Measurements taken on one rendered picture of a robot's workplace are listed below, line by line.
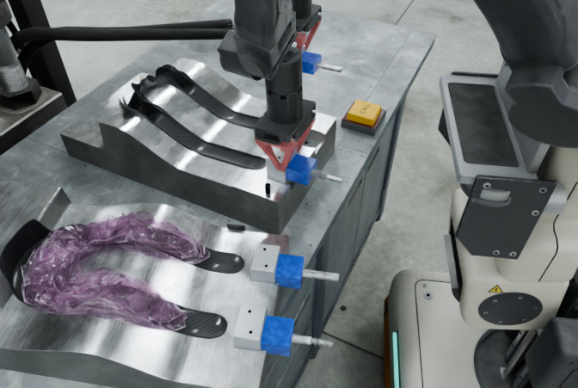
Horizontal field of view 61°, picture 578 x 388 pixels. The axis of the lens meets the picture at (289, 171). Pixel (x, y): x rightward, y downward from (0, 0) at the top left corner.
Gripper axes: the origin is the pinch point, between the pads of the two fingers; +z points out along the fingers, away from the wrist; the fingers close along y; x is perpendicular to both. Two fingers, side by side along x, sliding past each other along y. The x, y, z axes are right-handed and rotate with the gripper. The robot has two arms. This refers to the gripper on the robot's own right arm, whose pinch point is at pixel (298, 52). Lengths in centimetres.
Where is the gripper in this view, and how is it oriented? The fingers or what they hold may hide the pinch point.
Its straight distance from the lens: 107.9
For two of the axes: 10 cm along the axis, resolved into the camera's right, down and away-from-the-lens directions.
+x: 9.0, 2.9, -3.4
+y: -4.4, 6.2, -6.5
